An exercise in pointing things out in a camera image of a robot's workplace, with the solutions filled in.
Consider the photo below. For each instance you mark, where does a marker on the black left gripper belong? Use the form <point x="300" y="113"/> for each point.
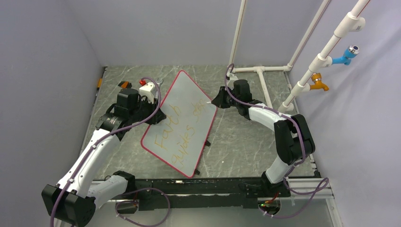
<point x="152" y="107"/>

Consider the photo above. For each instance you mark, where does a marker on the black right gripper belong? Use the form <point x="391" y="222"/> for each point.
<point x="219" y="100"/>

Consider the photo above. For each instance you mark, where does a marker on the red-framed whiteboard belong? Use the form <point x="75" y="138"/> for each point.
<point x="179" y="139"/>

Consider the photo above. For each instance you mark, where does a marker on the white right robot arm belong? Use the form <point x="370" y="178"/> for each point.
<point x="293" y="139"/>

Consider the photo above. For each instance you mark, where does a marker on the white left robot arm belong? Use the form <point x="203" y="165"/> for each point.
<point x="73" y="199"/>

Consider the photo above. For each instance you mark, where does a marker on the silver wrench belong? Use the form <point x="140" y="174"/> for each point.
<point x="159" y="81"/>

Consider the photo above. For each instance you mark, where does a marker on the orange black tool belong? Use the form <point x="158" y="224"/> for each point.
<point x="125" y="84"/>

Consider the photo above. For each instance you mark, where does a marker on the orange faucet valve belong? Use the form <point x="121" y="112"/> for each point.
<point x="317" y="82"/>

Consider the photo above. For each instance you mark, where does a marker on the blue faucet valve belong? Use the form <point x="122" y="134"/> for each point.
<point x="351" y="52"/>

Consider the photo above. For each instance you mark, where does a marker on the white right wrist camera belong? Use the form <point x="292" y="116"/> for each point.
<point x="231" y="76"/>

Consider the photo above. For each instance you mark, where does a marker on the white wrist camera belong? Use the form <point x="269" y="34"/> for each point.
<point x="231" y="76"/>
<point x="148" y="90"/>

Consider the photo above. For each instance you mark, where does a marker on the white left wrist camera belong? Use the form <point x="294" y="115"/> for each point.
<point x="148" y="90"/>

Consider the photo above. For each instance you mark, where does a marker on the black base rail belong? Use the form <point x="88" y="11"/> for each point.
<point x="244" y="192"/>

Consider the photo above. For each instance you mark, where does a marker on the white PVC pipe frame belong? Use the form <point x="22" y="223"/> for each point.
<point x="278" y="30"/>

